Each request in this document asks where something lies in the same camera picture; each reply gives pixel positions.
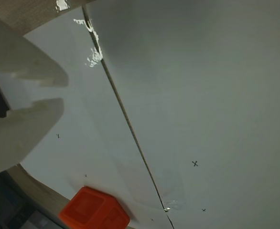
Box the white paper sheet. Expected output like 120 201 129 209
18 4 173 229
84 0 280 229

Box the orange square cube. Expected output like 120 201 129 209
58 186 130 229

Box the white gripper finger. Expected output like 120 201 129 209
0 97 65 178
0 10 69 87

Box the clear tape piece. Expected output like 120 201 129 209
163 199 186 212
73 18 105 68
55 0 69 10

